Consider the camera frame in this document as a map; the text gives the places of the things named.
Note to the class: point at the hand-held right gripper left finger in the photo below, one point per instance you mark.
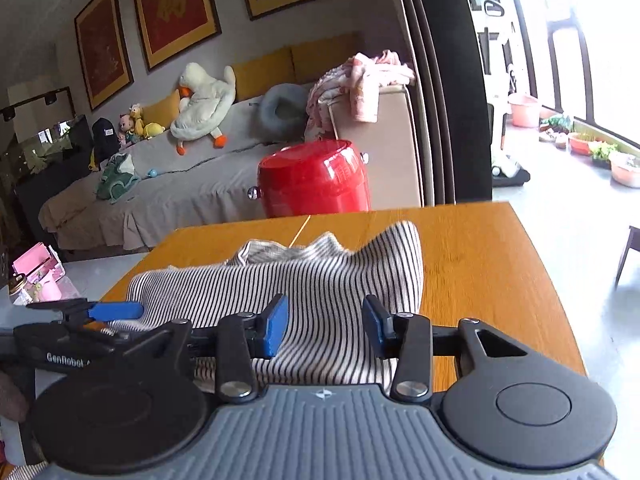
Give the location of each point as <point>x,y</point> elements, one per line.
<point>276,327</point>

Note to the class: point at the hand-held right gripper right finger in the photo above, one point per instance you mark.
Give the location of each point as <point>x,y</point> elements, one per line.
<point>375,327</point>

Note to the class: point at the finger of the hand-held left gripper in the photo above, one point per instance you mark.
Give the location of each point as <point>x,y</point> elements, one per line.
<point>117,310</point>

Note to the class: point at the striped knit sweater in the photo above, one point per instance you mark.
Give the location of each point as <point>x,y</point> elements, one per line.
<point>325,280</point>

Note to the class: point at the pile of pink clothes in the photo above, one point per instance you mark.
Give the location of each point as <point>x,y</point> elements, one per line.
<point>360,85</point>

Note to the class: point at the person's left hand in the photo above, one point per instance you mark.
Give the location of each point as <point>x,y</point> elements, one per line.
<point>12,397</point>

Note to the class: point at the glass jar gold lid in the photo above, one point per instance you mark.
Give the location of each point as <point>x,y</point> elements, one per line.
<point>19,290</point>

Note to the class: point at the pink toy box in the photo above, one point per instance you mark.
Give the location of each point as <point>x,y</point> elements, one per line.
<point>37,265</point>

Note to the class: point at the green plush toy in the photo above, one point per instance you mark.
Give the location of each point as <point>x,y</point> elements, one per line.
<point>117,180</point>

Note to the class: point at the grey covered sofa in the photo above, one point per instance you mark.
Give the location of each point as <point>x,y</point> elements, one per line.
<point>200,195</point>

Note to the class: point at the red round plastic stool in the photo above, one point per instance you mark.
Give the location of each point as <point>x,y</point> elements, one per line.
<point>310,180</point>

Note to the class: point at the black fish tank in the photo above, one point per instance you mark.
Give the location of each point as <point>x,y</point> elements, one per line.
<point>50,160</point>

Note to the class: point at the black backpack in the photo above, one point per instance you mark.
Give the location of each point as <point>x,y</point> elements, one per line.
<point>104,137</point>

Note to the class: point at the beige sofa armrest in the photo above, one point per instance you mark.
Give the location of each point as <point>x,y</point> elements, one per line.
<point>390,150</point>

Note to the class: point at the small yellow plush toy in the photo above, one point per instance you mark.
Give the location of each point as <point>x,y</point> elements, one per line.
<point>154,131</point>

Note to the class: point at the small doll plush toys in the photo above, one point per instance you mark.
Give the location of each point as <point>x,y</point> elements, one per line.
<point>131,125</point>

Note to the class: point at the yellow throw pillow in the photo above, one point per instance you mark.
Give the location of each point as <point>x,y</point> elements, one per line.
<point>162,110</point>

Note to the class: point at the white duck plush toy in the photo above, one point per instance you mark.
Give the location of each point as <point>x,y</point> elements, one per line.
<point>200,110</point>

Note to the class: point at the grey neck pillow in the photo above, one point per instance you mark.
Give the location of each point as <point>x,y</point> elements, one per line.
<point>277,110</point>

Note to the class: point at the black aquarium lamp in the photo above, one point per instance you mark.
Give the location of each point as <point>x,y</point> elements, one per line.
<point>35,101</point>

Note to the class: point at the white upright floor washer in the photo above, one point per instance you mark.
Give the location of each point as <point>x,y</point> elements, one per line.
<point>497,110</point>

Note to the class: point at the dark brown curtain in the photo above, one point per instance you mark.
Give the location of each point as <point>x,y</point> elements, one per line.
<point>450,85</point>

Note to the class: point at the mustard yellow back cushion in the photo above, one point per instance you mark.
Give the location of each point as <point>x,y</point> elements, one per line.
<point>260,72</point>
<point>325,55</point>

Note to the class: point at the small child's shoe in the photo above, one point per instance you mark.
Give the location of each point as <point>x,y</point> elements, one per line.
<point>547,135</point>
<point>561,141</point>

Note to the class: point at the pink plastic basin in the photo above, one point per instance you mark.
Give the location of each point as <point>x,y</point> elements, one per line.
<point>524,110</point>

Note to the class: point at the small wooden stool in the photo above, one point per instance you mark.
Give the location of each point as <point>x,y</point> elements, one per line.
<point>631,250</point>

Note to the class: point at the green leafy plant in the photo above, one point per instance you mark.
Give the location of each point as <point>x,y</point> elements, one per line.
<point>557,122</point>

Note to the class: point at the red plastic basin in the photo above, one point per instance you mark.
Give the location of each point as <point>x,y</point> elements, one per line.
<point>581,145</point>

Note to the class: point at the tray of green seedlings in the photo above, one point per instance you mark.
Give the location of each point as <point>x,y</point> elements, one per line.
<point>602,152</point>

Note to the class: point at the pink basin with soil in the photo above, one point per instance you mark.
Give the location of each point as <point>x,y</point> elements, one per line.
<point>626,172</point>

